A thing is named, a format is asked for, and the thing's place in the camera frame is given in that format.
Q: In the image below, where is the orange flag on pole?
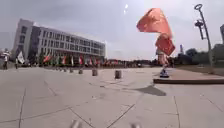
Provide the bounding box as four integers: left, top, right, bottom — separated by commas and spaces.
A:
136, 7, 177, 79

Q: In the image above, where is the long white building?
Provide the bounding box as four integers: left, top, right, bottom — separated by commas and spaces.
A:
12, 18, 108, 65

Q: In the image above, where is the ring-topped lamp pole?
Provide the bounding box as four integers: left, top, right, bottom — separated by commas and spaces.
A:
194, 3, 214, 69

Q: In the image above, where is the grey paved plaza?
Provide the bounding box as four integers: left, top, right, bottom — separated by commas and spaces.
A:
0, 66, 224, 128

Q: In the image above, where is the raised stone platform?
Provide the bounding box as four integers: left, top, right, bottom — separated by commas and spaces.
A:
152, 67, 224, 85

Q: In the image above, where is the robot's own part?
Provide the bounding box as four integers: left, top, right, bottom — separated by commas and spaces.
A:
69, 120, 83, 128
129, 122, 142, 128

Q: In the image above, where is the person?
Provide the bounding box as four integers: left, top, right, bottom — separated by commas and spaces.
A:
1, 49, 10, 71

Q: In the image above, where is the row of trees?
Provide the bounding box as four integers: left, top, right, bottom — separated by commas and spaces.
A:
173, 43, 224, 67

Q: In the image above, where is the row of stone bollards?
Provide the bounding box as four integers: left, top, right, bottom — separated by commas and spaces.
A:
53, 66, 123, 80

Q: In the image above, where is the row of colourful flags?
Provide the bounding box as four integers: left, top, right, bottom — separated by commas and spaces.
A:
16, 50, 134, 67

